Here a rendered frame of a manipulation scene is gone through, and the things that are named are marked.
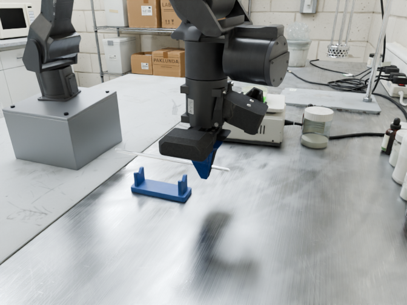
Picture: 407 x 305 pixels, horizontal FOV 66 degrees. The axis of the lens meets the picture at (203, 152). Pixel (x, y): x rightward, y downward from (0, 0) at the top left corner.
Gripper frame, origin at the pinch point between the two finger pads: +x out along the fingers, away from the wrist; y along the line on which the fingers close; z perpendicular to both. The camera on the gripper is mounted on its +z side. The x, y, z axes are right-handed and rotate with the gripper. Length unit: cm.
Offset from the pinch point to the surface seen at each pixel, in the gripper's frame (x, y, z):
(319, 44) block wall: 10, 271, 12
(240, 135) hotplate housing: 5.6, 24.2, -0.1
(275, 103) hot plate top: -1.2, 28.9, 6.4
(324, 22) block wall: -8, 271, 14
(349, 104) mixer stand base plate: 6, 62, 25
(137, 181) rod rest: 5.9, -1.2, -11.5
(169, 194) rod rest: 6.9, -1.6, -5.5
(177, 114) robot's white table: 7.8, 38.9, -21.9
